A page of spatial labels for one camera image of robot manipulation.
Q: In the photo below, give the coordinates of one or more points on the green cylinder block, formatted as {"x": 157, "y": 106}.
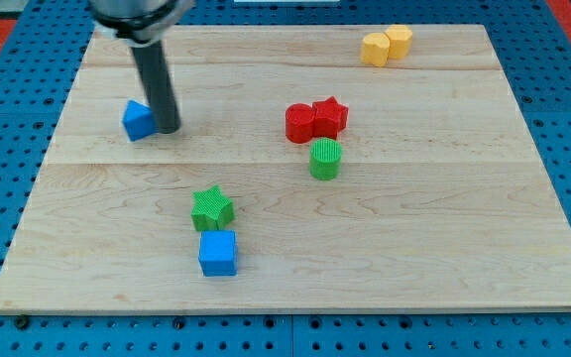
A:
{"x": 325, "y": 159}

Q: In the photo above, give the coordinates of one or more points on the blue triangle block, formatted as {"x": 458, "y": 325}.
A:
{"x": 138, "y": 121}

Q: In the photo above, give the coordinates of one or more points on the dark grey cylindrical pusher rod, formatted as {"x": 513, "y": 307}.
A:
{"x": 155, "y": 77}

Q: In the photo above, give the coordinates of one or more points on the light wooden board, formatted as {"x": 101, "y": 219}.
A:
{"x": 441, "y": 205}

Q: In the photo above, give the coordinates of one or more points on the yellow heart block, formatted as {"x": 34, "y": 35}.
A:
{"x": 375, "y": 49}

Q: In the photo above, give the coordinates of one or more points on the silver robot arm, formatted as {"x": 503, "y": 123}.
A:
{"x": 141, "y": 24}

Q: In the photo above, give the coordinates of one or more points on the yellow hexagon block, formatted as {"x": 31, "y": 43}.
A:
{"x": 400, "y": 37}

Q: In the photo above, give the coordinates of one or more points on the blue cube block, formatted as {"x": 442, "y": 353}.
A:
{"x": 217, "y": 254}

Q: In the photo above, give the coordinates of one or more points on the red star block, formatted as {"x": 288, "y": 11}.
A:
{"x": 330, "y": 118}

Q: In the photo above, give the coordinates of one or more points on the red cylinder block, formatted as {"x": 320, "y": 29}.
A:
{"x": 299, "y": 120}

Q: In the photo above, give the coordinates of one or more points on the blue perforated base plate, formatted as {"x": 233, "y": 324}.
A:
{"x": 38, "y": 62}

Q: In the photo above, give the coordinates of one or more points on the green star block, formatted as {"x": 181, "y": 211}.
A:
{"x": 212, "y": 210}

